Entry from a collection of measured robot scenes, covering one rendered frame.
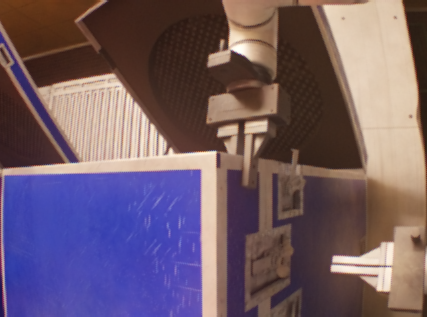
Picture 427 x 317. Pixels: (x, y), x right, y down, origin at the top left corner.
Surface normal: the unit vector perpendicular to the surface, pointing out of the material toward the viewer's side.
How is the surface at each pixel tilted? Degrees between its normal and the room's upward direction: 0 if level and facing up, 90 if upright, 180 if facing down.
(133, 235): 90
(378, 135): 90
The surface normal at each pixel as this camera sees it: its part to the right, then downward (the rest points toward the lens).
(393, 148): -0.24, -0.12
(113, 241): -0.58, -0.10
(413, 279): -0.52, -0.53
